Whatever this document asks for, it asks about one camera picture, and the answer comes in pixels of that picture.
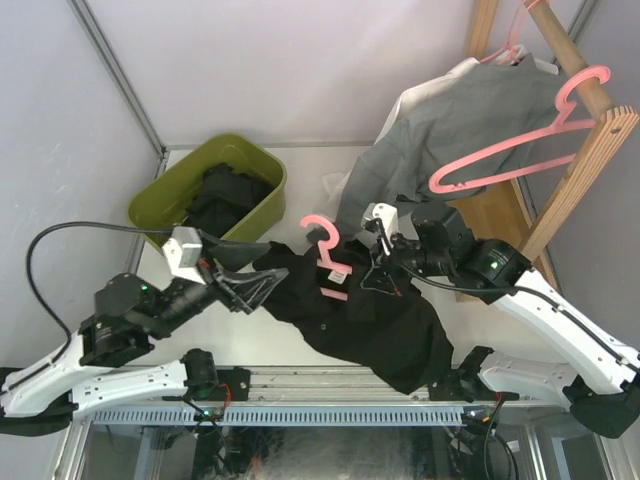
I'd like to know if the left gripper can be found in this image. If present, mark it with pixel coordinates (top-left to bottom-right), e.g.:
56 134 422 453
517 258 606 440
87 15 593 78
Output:
148 229 291 340

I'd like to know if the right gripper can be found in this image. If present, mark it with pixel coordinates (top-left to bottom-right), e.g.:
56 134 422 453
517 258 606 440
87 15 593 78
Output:
362 227 453 296

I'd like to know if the black shirt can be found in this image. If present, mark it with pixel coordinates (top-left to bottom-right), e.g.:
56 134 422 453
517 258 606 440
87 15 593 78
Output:
184 163 272 238
253 240 453 394

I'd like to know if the pink hanger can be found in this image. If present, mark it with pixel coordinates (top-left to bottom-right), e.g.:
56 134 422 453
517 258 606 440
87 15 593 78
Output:
300 214 353 280
479 1 536 66
427 65 612 195

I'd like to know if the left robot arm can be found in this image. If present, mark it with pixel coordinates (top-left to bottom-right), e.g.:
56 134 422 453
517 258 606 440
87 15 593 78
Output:
1 226 288 437

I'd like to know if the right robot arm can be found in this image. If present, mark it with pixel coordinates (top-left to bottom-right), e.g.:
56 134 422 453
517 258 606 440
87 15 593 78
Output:
361 201 639 439

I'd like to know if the white shirt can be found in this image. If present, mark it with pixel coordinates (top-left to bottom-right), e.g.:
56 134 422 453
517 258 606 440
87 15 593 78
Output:
320 58 538 228

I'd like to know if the grey shirt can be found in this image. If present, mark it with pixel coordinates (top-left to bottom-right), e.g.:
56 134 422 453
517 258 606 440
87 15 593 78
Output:
335 56 565 236

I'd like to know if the pink hanger under white shirt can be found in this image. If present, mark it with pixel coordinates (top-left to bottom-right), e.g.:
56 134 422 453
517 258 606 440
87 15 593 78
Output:
479 1 536 66

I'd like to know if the green plastic basket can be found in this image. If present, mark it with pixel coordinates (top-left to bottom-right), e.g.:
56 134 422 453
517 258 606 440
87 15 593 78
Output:
128 133 287 242

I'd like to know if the wooden clothes rack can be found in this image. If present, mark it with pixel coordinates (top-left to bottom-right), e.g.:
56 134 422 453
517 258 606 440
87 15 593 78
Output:
452 1 639 287

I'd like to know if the right camera cable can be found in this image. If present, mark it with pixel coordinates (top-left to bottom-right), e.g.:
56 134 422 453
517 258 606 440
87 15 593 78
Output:
394 264 631 366

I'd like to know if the camera cable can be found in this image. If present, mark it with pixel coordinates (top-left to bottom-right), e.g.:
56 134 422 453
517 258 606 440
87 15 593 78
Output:
25 221 174 346
394 264 631 366

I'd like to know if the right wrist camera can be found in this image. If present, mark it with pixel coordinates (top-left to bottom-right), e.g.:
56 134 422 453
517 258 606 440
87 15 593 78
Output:
361 203 400 256

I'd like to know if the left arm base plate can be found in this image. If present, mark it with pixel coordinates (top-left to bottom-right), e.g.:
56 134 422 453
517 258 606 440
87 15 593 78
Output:
197 367 251 401

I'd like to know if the aluminium frame rail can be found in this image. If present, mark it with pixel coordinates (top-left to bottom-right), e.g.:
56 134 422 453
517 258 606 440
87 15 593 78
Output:
72 364 617 407

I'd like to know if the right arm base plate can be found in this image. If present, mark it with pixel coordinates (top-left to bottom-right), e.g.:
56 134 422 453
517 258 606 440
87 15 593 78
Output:
428 369 473 402

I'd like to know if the left camera cable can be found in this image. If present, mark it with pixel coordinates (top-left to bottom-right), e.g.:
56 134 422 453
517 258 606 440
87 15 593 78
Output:
25 221 174 346

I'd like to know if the slotted cable duct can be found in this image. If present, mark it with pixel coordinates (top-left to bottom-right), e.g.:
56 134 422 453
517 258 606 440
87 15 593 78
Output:
92 404 464 427

